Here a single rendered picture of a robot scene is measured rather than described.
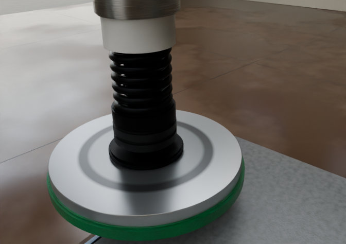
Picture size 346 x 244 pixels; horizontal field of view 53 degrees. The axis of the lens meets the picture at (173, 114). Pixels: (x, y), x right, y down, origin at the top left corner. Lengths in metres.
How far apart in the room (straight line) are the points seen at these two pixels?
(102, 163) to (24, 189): 1.54
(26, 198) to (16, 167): 0.30
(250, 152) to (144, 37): 0.26
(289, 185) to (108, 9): 0.29
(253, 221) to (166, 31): 0.21
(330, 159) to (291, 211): 1.69
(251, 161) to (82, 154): 0.22
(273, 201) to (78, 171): 0.22
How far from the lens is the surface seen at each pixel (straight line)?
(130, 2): 0.29
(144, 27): 0.30
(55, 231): 1.62
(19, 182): 1.97
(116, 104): 0.35
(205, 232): 0.37
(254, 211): 0.40
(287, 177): 0.46
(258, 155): 0.49
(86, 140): 0.42
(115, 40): 0.31
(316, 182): 0.46
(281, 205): 0.41
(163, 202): 0.32
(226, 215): 0.39
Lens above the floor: 1.09
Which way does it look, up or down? 27 degrees down
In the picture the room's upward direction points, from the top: 1 degrees counter-clockwise
